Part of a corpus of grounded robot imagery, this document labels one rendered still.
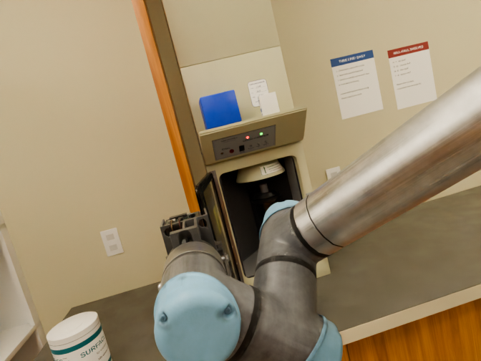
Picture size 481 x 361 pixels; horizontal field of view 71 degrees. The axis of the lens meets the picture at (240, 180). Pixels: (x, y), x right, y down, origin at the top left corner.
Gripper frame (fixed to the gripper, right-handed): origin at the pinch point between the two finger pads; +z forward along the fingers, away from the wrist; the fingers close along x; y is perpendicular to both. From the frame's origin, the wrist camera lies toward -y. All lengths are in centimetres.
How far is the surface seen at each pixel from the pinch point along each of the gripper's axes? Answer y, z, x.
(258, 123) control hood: 18.7, 32.3, -24.1
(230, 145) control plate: 14.4, 36.5, -15.3
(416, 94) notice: 15, 85, -114
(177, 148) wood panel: 17.3, 34.2, -0.3
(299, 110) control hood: 19, 32, -37
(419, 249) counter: -36, 40, -71
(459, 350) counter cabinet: -56, 16, -62
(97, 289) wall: -33, 87, 50
